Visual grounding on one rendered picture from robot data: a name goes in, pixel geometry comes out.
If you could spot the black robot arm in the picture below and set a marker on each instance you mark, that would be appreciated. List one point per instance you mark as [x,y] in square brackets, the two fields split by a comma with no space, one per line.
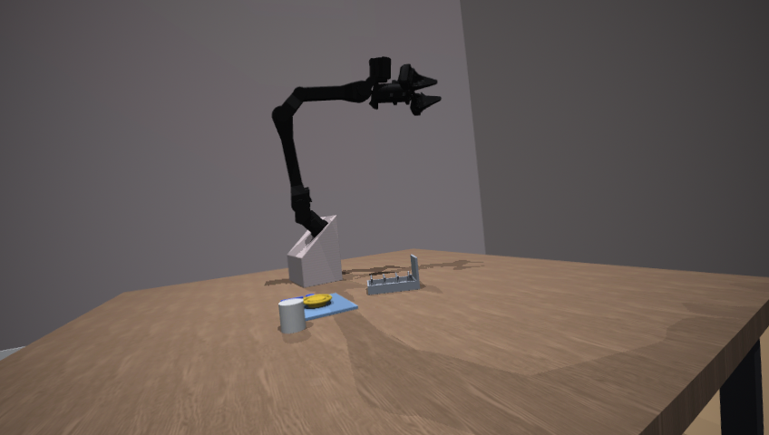
[282,116]

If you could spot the grey dish rack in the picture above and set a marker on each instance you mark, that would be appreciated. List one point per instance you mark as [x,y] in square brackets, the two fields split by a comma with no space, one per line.
[396,284]

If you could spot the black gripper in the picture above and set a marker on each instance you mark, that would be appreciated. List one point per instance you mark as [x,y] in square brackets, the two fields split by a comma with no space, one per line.
[404,91]

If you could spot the light blue flat mat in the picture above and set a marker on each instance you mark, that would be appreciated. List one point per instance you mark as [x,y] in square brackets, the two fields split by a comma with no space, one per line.
[337,304]

